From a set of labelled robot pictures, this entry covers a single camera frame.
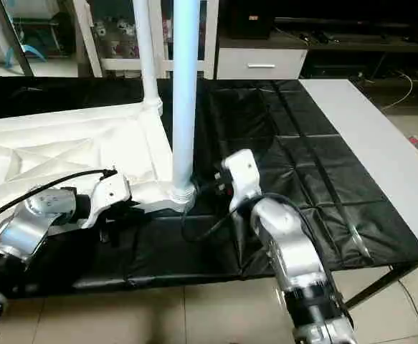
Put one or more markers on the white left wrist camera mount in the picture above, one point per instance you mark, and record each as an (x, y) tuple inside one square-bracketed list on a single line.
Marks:
[(108, 195)]

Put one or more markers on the white plastic table top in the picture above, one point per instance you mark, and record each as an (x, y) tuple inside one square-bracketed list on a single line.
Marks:
[(72, 150)]

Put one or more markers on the white drawer unit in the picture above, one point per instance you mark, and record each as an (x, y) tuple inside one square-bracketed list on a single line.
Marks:
[(259, 64)]

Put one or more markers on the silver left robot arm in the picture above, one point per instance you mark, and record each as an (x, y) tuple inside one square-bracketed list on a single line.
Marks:
[(22, 229)]

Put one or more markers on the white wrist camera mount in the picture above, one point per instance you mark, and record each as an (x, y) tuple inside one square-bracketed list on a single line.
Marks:
[(108, 195), (241, 175)]

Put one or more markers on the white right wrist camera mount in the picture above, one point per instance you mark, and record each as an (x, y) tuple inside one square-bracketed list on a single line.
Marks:
[(241, 175)]

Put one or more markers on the teal floor stand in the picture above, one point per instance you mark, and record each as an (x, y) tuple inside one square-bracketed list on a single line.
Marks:
[(26, 49)]

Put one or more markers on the black plastic mat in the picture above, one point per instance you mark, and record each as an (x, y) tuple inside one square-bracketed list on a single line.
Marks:
[(280, 158)]

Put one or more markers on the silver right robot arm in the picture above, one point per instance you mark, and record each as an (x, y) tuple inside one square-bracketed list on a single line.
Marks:
[(295, 251)]

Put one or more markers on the black box device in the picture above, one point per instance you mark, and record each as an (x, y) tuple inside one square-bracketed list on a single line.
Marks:
[(248, 18)]

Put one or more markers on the white glass door cabinet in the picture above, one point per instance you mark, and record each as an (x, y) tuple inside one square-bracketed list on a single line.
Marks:
[(122, 43)]

